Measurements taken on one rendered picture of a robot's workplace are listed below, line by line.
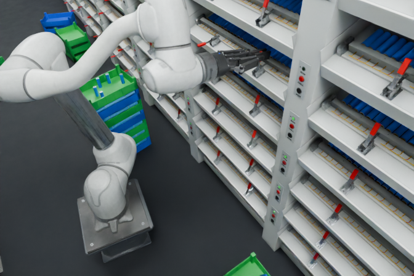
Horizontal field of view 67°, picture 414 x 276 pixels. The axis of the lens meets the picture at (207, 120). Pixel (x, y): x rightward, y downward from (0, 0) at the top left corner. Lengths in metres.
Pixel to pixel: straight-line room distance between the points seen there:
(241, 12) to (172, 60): 0.36
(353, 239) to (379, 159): 0.38
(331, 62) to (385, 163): 0.29
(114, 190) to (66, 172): 0.82
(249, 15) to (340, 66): 0.37
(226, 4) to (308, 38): 0.39
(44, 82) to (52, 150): 1.37
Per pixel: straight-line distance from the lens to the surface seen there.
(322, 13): 0.84
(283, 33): 0.99
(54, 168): 2.28
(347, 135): 0.96
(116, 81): 1.97
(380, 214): 1.07
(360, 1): 0.77
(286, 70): 1.09
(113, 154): 1.50
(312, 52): 0.89
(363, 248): 1.22
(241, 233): 1.78
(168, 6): 0.85
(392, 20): 0.75
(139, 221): 1.60
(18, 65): 1.18
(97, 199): 1.45
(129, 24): 0.91
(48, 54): 1.24
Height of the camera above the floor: 1.58
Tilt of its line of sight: 43 degrees down
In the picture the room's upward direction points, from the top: 3 degrees counter-clockwise
